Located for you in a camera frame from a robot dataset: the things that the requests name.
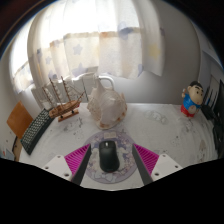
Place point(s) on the white star-print curtain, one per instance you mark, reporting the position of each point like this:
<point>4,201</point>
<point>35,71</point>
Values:
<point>100,40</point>

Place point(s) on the brown wooden chair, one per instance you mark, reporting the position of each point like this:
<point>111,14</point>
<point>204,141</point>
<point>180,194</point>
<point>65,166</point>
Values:
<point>18,120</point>

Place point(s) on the black keyboard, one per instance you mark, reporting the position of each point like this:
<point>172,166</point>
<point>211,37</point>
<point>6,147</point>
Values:
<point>35,131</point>

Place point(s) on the round purple printed mouse pad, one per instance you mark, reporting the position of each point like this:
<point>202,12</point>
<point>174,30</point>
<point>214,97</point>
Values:
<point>126,163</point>

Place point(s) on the cartoon boy figurine clock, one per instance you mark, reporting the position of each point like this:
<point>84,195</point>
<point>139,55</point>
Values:
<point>190,100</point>

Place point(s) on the white printed tablecloth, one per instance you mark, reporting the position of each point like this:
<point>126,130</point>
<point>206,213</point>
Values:
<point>160,133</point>

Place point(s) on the black computer mouse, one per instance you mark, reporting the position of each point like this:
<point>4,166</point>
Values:
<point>109,156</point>

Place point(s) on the large white conch shell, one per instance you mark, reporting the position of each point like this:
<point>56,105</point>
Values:
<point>106,106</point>

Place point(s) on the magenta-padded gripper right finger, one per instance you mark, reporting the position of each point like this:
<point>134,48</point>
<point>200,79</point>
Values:
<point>146,157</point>

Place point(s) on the wooden model sailing ship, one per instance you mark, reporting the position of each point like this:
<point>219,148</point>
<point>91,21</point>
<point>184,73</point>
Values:
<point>65,108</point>

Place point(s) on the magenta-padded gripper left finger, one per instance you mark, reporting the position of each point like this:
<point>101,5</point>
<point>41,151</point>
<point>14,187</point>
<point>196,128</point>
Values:
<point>77,157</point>

